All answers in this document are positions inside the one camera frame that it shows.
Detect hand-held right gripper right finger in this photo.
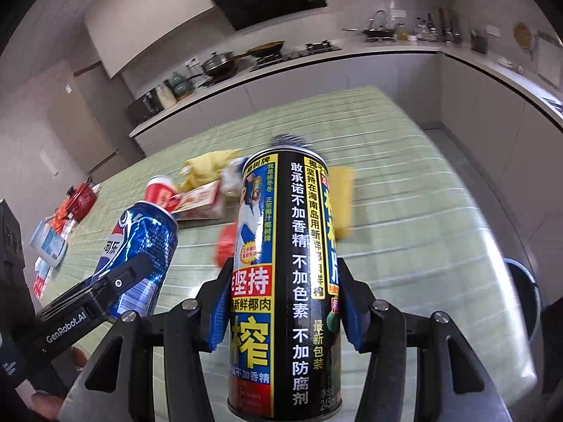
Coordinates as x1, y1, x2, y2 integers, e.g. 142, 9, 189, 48
336, 261, 515, 422

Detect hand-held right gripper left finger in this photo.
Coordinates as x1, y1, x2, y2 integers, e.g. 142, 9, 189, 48
66, 258, 234, 422

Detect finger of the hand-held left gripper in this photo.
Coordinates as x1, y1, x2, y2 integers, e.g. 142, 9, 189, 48
83, 254, 153, 314

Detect blue cola can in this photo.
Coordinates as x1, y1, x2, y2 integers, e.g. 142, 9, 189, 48
90, 201, 179, 319

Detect black beverage can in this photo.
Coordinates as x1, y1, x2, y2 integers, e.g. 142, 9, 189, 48
226, 145, 344, 420

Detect yellow cloth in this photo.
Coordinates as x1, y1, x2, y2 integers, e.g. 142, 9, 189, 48
182, 149, 240, 192

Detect person's left hand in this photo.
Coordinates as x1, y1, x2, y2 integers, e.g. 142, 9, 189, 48
29, 346, 91, 422

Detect red and white packet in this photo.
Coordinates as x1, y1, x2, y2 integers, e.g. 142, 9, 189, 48
33, 268, 52, 300

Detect crumpled red wrapper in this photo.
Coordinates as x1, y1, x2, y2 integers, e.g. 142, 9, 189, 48
213, 222, 240, 269

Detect white and blue box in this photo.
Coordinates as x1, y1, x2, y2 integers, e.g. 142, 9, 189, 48
30, 220, 68, 269

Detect red pot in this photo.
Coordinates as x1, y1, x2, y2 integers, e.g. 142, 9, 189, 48
57, 178, 100, 223

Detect red can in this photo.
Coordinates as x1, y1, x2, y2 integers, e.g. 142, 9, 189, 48
145, 176, 181, 214

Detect black crate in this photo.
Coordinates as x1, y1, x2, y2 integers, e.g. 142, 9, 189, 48
0, 200, 37, 315

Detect red and white food box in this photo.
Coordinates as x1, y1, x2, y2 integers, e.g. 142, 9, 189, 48
169, 180, 225, 220

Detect green checked tablecloth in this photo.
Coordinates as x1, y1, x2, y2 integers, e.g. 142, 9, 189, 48
39, 85, 542, 422

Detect yellow sponge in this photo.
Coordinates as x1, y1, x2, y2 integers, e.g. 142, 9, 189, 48
328, 166, 356, 238

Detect crumpled white wrapper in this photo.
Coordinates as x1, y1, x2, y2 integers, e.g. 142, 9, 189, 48
220, 157, 247, 196

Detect tall beige cabinet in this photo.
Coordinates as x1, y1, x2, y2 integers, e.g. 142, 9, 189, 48
46, 59, 146, 174

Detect black toaster oven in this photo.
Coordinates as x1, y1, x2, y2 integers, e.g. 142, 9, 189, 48
127, 90, 161, 124

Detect white jug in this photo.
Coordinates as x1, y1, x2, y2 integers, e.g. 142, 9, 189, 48
156, 85, 177, 110

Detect green kettle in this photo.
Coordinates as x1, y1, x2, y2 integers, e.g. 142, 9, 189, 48
165, 71, 194, 98

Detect lidded grey pan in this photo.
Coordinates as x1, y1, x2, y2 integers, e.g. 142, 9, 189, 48
201, 50, 240, 77

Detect white kitchen counter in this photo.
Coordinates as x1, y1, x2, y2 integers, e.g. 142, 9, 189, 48
127, 37, 563, 238

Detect black gas stove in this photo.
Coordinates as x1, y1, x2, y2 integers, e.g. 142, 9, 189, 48
251, 41, 343, 73

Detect black wok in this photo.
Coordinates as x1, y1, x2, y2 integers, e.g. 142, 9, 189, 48
245, 41, 286, 59

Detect steel frying pan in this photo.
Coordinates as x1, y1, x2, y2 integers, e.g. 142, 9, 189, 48
343, 26, 399, 41

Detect row of condiment bottles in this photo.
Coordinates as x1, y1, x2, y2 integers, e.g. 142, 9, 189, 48
416, 13, 441, 42

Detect chrome faucet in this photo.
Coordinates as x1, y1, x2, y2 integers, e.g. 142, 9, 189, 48
368, 9, 391, 31

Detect dark utensil holder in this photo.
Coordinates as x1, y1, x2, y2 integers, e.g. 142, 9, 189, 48
470, 30, 490, 55

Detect steel canisters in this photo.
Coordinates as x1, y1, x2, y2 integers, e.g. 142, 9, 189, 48
437, 6, 462, 45

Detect white cutting board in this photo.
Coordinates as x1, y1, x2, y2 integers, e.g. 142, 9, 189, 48
536, 31, 563, 89

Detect round woven trivet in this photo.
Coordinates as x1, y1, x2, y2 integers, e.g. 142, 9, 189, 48
512, 22, 535, 49

